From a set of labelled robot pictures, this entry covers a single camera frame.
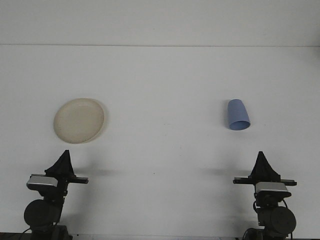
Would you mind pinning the pale blue cup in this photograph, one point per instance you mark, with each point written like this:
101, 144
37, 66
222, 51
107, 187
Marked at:
237, 112

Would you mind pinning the pale round plate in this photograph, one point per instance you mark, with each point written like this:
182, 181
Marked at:
78, 121

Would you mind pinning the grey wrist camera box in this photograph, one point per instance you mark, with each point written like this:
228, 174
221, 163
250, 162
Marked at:
272, 188
41, 182

